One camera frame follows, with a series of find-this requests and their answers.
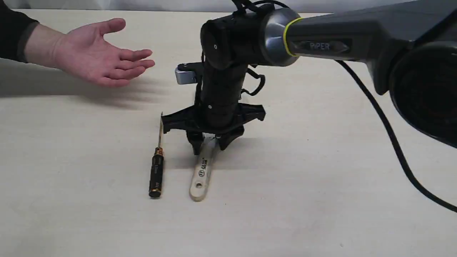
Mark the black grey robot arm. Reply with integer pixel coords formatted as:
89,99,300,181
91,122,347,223
162,0,456,155

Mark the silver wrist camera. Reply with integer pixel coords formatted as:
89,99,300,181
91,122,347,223
175,62,204,85

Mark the person's bare hand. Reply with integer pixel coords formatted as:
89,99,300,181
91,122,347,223
52,18,155,87

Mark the black gold precision screwdriver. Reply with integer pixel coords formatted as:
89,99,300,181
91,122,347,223
149,120,165,200

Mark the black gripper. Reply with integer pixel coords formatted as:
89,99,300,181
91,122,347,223
161,63,266,156

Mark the wooden handle paint brush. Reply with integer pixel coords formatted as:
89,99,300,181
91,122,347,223
189,136,218,202

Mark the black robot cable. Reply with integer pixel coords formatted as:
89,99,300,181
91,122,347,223
336,60,457,213

